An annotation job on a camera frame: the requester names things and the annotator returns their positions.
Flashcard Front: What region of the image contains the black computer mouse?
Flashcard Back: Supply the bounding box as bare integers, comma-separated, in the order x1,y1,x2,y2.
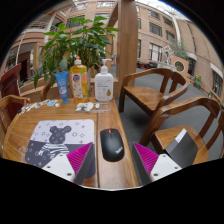
99,128,125,163

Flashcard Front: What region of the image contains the bear print mouse pad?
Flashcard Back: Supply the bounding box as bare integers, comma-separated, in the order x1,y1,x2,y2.
25,119,97,169

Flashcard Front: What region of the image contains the dark red lectern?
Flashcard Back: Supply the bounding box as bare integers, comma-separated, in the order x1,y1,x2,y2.
0,63,24,118

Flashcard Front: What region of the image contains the white pump bottle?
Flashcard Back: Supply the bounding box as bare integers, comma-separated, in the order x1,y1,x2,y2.
94,58,115,102

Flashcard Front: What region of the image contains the blue tube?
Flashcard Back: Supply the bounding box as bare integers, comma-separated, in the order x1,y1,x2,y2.
54,70,71,105

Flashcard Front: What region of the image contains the grey box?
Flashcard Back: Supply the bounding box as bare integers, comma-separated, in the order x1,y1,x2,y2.
164,128,200,169

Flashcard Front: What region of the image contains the wooden pillar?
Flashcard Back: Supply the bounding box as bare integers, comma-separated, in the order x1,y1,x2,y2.
114,0,139,99

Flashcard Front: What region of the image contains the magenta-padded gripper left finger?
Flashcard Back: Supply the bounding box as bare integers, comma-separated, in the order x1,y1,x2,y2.
41,141,97,186

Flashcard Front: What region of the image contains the orange dish soap bottle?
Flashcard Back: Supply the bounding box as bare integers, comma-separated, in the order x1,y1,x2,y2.
69,56,90,104

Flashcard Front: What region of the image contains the green potted plant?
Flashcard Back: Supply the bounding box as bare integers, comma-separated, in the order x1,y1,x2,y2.
33,15,120,89

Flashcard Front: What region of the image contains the wooden armchair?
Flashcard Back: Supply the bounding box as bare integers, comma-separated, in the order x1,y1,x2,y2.
139,95,224,166
39,80,72,102
118,68,190,118
0,94,32,148

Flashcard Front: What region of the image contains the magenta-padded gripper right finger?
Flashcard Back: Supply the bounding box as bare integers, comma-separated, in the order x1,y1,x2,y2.
131,142,183,187

